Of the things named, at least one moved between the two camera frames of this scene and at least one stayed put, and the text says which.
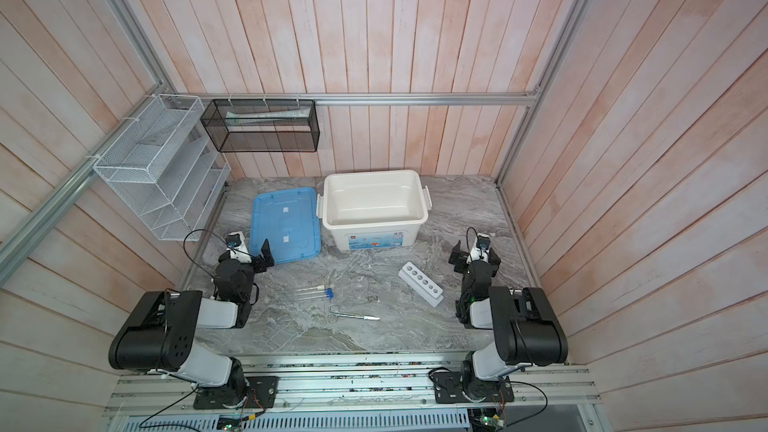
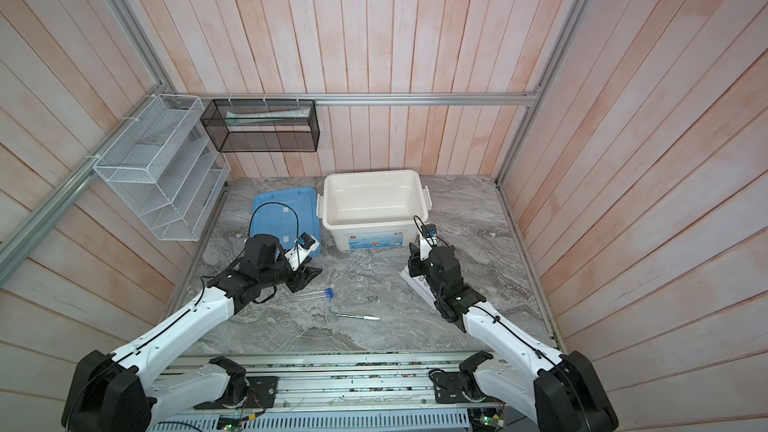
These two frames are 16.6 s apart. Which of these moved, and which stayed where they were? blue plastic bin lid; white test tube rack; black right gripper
Moved: black right gripper
Stayed: white test tube rack; blue plastic bin lid
